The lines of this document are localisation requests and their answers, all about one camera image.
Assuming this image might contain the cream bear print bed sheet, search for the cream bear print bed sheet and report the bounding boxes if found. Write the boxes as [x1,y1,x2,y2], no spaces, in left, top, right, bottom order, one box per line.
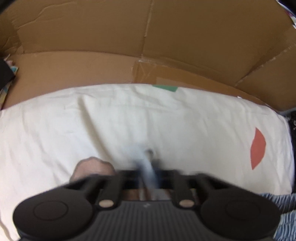
[0,83,293,241]

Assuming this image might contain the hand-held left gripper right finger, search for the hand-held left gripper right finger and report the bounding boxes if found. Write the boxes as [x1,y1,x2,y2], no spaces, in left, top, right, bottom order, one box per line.
[159,170,225,209]

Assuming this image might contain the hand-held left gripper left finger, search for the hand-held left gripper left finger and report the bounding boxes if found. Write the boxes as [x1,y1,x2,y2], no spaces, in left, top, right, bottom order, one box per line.
[65,170,141,210]

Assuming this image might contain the light blue jeans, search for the light blue jeans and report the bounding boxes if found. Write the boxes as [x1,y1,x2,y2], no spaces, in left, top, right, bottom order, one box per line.
[128,145,296,241]

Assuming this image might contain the flattened brown cardboard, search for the flattened brown cardboard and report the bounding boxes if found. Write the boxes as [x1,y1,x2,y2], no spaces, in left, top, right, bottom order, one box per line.
[0,0,296,116]

